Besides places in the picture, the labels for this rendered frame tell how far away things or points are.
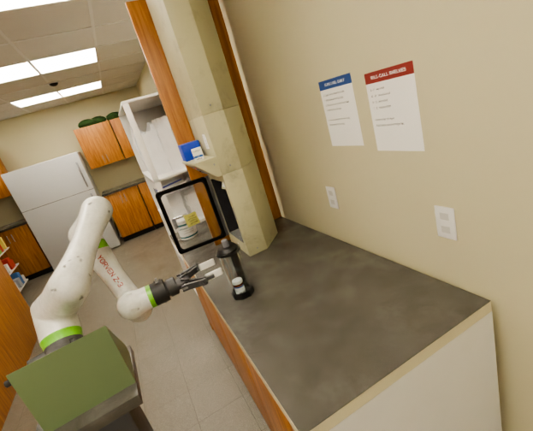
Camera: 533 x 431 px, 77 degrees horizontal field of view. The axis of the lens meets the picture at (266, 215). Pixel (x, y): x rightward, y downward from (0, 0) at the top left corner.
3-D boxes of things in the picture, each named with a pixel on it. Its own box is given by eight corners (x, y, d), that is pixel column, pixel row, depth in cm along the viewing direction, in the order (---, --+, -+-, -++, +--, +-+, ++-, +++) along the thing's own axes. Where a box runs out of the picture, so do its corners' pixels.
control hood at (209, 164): (206, 171, 196) (200, 155, 193) (222, 175, 167) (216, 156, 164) (187, 178, 192) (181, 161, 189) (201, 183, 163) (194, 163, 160)
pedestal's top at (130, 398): (36, 467, 98) (29, 457, 97) (50, 397, 126) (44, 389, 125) (143, 403, 110) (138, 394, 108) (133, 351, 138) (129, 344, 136)
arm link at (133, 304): (118, 323, 122) (109, 296, 125) (127, 326, 133) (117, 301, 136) (156, 305, 126) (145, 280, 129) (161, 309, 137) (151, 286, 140)
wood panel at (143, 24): (279, 215, 231) (212, -11, 187) (281, 216, 228) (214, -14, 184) (215, 245, 215) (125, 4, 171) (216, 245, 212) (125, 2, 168)
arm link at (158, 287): (157, 301, 138) (159, 311, 130) (146, 277, 135) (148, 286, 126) (171, 294, 140) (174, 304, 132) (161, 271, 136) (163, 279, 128)
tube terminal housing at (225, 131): (265, 226, 219) (228, 108, 195) (288, 238, 190) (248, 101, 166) (231, 241, 211) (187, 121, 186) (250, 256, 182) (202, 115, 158)
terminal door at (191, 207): (227, 236, 207) (204, 175, 195) (180, 255, 201) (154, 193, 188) (227, 236, 208) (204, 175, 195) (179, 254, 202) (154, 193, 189)
